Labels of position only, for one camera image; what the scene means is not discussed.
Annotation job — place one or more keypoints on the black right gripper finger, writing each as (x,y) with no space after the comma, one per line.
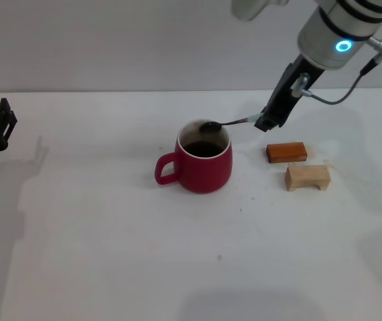
(272,117)

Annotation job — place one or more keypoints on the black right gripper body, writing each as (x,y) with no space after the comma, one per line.
(297,77)

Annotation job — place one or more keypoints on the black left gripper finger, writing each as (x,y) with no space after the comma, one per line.
(6,118)

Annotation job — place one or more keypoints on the red ceramic mug with coffee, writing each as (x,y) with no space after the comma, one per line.
(207,170)

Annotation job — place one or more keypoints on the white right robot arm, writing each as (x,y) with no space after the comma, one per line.
(338,30)

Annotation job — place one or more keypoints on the orange-brown wooden block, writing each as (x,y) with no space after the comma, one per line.
(286,152)

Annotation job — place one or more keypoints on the light wooden arch block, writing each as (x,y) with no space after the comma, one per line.
(304,175)

